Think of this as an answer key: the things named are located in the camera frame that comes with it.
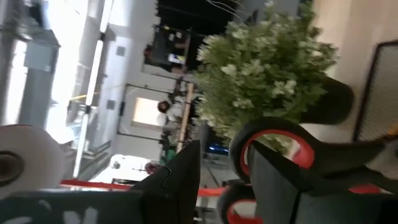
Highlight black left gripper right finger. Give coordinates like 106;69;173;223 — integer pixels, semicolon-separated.
248;143;398;224

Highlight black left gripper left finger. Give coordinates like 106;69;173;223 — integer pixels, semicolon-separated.
0;139;202;224

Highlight red and black scissors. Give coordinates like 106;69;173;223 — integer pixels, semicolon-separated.
216;117;398;224

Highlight black mesh desk organizer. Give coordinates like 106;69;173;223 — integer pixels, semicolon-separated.
353;40;398;180

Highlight person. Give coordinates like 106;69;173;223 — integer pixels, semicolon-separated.
156;99;187;125

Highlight green potted plant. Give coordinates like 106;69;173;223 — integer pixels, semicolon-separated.
192;0;355;156

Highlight red desk lamp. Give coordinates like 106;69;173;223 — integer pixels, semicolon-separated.
0;123;229;200

